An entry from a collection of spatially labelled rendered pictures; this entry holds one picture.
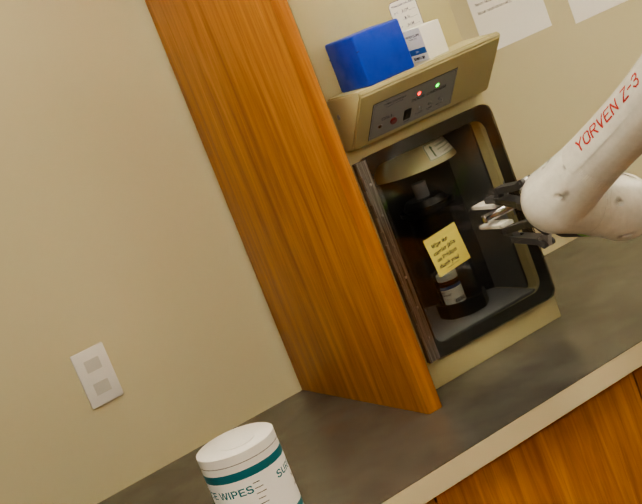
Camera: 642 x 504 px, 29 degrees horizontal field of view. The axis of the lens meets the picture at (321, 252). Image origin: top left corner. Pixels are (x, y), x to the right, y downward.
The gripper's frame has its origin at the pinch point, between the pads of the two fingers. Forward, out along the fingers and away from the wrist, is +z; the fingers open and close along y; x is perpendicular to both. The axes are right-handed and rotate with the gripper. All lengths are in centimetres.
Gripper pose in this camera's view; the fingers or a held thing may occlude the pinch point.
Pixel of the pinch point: (491, 214)
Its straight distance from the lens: 233.2
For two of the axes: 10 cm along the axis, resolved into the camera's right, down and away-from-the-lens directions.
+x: -8.0, 4.1, -4.4
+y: -3.7, -9.1, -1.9
